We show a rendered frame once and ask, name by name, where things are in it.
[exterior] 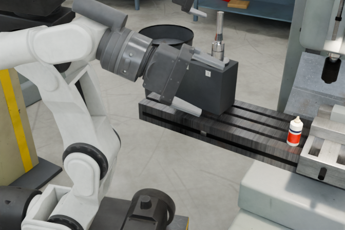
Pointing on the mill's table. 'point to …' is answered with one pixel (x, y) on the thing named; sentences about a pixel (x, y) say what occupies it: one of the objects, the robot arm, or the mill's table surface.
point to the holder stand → (209, 85)
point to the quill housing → (319, 11)
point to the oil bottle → (294, 132)
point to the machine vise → (323, 155)
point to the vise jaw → (328, 130)
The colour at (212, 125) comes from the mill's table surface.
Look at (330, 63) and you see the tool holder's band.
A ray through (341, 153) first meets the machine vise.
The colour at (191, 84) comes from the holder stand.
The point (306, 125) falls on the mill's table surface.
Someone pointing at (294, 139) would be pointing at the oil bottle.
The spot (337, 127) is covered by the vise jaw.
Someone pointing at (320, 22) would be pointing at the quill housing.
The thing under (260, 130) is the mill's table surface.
